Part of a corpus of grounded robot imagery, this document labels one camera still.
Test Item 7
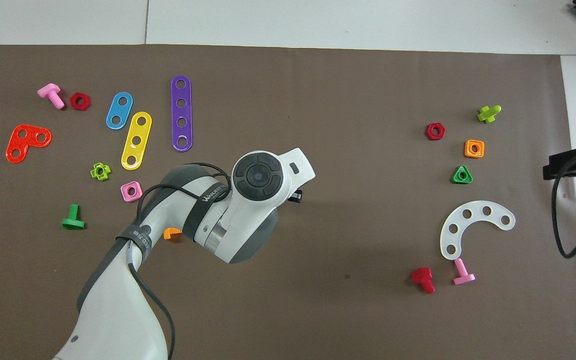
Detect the lime green cross-head screw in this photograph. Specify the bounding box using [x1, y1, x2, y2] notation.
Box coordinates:
[477, 104, 502, 124]

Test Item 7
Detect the orange square nut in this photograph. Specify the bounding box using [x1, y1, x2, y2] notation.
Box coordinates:
[463, 139, 485, 159]

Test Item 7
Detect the green triangle nut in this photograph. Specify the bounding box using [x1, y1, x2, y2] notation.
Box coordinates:
[450, 165, 474, 185]

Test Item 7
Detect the red plastic screw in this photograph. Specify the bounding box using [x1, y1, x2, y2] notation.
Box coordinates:
[410, 267, 436, 295]

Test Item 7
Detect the pink plastic screw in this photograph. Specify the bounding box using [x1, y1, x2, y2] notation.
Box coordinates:
[37, 83, 66, 110]
[452, 258, 476, 286]

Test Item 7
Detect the pink square nut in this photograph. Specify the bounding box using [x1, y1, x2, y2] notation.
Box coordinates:
[120, 181, 144, 203]

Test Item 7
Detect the lime green flower nut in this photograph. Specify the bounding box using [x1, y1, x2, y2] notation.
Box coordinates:
[90, 162, 112, 181]

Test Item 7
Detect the green plastic screw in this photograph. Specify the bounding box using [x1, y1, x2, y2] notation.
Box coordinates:
[61, 203, 86, 231]

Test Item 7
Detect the white curved five-hole plate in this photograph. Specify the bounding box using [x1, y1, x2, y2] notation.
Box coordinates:
[439, 200, 516, 261]

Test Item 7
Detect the brown table mat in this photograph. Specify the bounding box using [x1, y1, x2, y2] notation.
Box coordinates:
[0, 44, 576, 360]

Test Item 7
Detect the purple four-hole strip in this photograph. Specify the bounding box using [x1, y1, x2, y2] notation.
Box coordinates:
[170, 75, 194, 152]

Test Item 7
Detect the yellow three-hole strip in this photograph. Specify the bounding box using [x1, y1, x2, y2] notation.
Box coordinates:
[120, 111, 153, 171]

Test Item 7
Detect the blue two-hole strip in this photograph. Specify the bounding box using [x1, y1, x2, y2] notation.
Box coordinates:
[105, 91, 134, 131]

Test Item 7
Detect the orange-red three-hole corner plate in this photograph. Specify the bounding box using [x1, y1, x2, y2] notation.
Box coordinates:
[5, 124, 53, 164]

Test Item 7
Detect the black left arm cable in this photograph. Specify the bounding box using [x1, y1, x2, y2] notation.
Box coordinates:
[127, 162, 234, 360]

